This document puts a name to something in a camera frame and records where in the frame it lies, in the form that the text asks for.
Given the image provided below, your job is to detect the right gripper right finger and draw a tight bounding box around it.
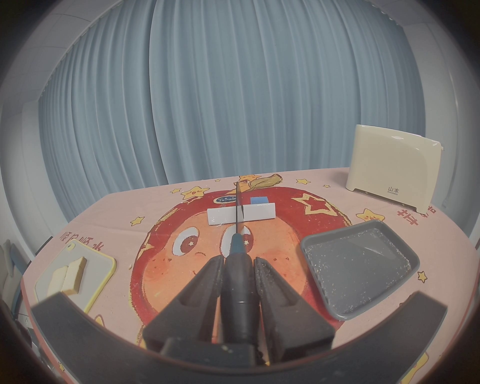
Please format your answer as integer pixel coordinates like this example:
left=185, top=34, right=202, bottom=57
left=253, top=257, right=335, bottom=365

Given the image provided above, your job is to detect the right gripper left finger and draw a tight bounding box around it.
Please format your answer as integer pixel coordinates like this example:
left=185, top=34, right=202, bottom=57
left=143, top=255, right=224, bottom=352

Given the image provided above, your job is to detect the knife with blue-green handle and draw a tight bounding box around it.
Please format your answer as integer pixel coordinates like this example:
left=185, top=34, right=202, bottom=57
left=220, top=181, right=261, bottom=345

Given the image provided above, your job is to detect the cream toaster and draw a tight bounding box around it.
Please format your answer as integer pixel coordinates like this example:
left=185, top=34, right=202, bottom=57
left=345, top=124, right=443, bottom=215

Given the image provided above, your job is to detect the dark grey tray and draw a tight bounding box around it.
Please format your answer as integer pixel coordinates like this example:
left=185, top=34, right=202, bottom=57
left=300, top=220, right=421, bottom=321

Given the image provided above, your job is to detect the white knife rest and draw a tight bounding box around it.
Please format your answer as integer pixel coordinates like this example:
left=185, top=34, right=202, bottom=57
left=207, top=202, right=276, bottom=226

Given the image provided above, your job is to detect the cutting board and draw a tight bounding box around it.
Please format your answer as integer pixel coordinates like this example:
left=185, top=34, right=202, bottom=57
left=34, top=239, right=117, bottom=314

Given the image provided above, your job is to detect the blue curtain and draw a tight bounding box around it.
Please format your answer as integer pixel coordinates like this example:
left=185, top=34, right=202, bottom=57
left=37, top=0, right=426, bottom=223

